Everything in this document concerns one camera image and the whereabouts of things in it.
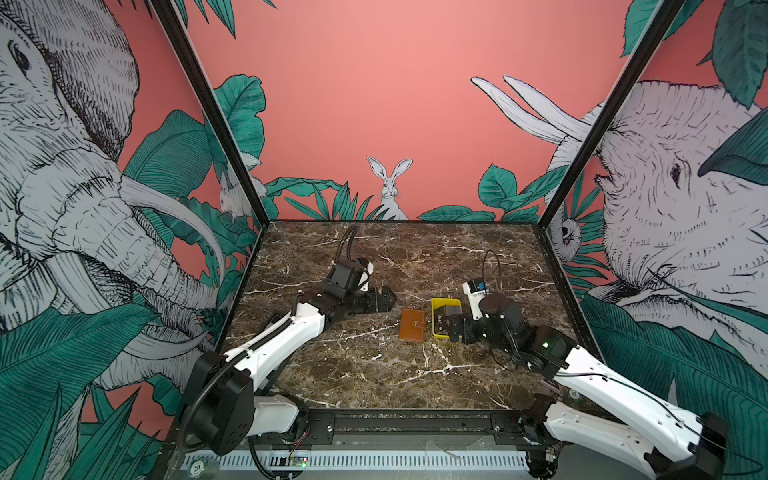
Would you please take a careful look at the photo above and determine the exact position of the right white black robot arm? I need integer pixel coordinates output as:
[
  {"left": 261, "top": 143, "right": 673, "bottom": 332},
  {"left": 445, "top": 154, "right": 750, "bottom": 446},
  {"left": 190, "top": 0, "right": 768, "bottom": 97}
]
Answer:
[{"left": 441, "top": 293, "right": 729, "bottom": 479}]

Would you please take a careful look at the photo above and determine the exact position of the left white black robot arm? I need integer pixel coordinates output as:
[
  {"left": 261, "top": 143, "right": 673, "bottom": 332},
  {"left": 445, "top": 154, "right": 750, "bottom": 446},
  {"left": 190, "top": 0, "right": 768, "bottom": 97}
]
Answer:
[{"left": 177, "top": 259, "right": 397, "bottom": 455}]

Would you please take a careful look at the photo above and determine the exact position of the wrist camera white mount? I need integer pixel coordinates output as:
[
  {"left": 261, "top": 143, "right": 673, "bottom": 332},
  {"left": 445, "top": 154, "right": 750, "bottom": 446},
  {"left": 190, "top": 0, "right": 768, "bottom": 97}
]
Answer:
[
  {"left": 356, "top": 257, "right": 374, "bottom": 292},
  {"left": 462, "top": 277, "right": 488, "bottom": 321}
]

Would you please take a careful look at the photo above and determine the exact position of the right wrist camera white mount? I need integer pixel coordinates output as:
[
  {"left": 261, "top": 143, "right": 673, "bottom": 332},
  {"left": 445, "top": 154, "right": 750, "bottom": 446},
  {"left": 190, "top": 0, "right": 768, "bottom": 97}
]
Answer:
[{"left": 462, "top": 277, "right": 488, "bottom": 321}]

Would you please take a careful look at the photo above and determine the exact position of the black front mounting rail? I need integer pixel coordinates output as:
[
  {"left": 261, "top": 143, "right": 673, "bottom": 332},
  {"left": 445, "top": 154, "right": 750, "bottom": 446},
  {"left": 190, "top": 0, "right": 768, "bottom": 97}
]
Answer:
[{"left": 173, "top": 407, "right": 655, "bottom": 448}]

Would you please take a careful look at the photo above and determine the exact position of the white slotted cable duct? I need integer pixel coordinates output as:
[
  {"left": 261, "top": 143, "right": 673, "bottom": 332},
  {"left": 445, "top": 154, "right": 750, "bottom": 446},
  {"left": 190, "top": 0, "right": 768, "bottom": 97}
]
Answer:
[{"left": 181, "top": 449, "right": 530, "bottom": 473}]

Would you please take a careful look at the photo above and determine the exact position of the brown leather card holder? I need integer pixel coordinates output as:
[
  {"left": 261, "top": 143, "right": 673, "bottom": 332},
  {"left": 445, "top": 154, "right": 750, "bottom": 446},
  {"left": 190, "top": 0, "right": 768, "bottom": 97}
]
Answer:
[{"left": 399, "top": 309, "right": 426, "bottom": 343}]

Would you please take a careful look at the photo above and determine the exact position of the dark credit card stack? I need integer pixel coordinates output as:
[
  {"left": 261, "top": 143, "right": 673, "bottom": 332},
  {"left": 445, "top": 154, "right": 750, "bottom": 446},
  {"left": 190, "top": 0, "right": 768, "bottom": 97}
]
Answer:
[{"left": 433, "top": 305, "right": 462, "bottom": 336}]

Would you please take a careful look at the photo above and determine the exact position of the yellow plastic card tray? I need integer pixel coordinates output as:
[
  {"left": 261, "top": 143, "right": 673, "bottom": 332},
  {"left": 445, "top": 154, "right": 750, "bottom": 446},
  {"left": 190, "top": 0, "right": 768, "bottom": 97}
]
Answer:
[{"left": 430, "top": 298, "right": 462, "bottom": 339}]

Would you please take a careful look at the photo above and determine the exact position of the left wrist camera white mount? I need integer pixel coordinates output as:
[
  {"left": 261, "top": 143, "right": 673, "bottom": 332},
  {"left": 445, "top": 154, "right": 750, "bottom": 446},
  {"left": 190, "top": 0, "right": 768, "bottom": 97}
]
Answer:
[{"left": 356, "top": 257, "right": 374, "bottom": 292}]

